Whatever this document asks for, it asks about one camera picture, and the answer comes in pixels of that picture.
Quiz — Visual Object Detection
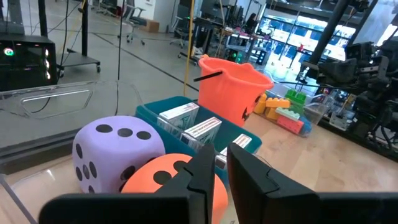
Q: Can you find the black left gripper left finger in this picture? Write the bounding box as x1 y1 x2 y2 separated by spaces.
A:
38 143 216 224

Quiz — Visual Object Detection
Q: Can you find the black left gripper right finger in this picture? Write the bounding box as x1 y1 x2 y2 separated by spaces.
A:
226 142 398 224

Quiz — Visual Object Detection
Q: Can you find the orange foam die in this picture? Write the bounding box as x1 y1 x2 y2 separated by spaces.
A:
121 152 229 224

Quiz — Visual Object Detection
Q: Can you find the large bright green block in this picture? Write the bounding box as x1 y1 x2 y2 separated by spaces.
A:
285 89 308 116

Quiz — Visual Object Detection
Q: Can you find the purple foam die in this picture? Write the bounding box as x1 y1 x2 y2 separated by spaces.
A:
72 115 167 194

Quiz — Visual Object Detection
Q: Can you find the blue toy block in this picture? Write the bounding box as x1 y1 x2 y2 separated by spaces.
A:
299 116 313 137

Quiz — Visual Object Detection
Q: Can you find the light turquoise long brick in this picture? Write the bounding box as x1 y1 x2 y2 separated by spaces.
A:
274 106 301 123

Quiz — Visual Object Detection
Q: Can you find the long orange brick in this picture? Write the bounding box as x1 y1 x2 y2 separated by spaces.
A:
275 115 305 136

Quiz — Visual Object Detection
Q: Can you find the yellow toy block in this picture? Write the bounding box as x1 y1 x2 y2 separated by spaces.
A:
253 93 268 114

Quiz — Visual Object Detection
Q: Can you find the black slanted pole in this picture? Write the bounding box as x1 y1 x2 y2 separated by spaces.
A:
307 0 353 65

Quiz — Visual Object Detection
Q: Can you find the clear plastic bin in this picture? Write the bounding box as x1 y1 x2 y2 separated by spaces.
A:
252 88 335 138
0 80 144 224

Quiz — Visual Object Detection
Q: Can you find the lit storage shelf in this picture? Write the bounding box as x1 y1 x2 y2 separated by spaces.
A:
256 7 358 74

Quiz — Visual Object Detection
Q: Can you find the teal rectangular bin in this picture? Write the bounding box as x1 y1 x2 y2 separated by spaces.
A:
134 95 263 187

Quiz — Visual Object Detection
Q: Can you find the person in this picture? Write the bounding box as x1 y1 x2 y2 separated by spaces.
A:
244 12 259 34

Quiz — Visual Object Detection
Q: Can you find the orange pumpkin bucket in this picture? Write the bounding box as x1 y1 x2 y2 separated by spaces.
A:
193 54 275 128

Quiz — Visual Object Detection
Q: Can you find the black wheeled stand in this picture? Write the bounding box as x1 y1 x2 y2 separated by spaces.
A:
57 0 102 78

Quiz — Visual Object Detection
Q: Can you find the brown cardboard box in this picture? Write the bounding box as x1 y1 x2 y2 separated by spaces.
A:
139 19 160 34

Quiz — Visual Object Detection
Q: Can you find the black lit computer tower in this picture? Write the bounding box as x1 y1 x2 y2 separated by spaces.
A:
0 33 58 92

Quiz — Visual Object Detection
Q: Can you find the grey office chair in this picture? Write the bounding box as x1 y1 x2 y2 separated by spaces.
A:
117 4 148 47

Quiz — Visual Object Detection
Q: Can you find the yellow hanging cable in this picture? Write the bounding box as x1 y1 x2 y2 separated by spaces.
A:
182 0 196 96

